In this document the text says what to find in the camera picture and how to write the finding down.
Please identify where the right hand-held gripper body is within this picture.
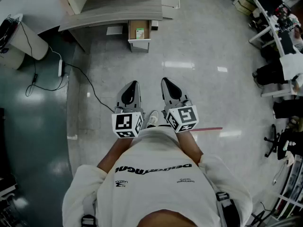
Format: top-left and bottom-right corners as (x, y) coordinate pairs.
(161, 99), (199, 134)

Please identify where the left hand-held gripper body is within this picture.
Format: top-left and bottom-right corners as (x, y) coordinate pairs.
(111, 104), (146, 139)

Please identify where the cardboard box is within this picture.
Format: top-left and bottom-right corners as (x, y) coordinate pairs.
(127, 19), (152, 53)

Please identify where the person's right forearm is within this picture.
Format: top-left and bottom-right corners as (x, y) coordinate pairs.
(175, 129), (205, 166)

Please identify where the person's left forearm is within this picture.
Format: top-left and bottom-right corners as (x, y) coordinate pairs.
(96, 136), (140, 175)

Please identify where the red floor tape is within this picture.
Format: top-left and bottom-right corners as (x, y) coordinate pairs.
(189, 127), (223, 132)

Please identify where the person's right white shoe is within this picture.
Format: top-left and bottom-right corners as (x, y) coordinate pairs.
(146, 110), (160, 129)

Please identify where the person's white shirt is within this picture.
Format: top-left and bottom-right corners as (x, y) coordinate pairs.
(62, 126), (253, 227)

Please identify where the grey wooden desk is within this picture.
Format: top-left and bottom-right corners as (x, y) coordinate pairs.
(58, 0), (163, 54)

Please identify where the person's head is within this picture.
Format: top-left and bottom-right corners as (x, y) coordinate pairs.
(138, 209), (201, 227)

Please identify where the black office chair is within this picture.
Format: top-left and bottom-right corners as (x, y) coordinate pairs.
(263, 123), (303, 161)

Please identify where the long white office desk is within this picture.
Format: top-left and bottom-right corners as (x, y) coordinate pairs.
(233, 0), (303, 98)

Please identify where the white storage rack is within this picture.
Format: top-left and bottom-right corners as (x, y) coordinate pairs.
(0, 176), (19, 227)
(269, 154), (303, 222)

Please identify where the thick black power cable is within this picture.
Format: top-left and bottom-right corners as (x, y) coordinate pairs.
(62, 62), (116, 113)

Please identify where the white power cable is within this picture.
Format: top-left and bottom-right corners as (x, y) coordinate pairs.
(48, 44), (62, 61)

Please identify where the thin black cable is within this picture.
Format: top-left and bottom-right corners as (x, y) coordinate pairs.
(18, 20), (68, 97)

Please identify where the grey shoulder strap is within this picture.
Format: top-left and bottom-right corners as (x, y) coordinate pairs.
(215, 191), (242, 227)
(80, 192), (98, 227)

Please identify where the white cylindrical pedestal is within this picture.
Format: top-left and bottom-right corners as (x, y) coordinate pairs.
(0, 13), (49, 70)

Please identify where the black device with cables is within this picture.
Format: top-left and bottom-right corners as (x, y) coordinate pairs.
(0, 16), (20, 54)

